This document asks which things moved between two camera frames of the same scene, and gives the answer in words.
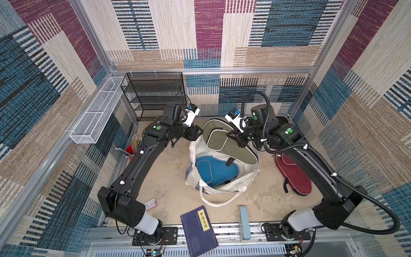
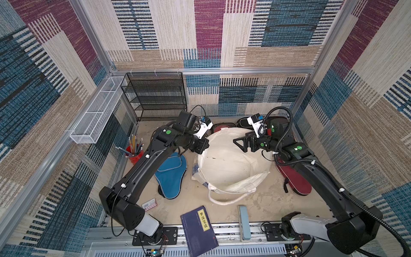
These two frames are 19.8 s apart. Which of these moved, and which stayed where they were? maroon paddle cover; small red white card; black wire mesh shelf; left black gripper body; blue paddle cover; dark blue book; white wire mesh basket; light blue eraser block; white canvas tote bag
Moved: white canvas tote bag; left black gripper body; blue paddle cover
Stayed: light blue eraser block; maroon paddle cover; small red white card; black wire mesh shelf; white wire mesh basket; dark blue book
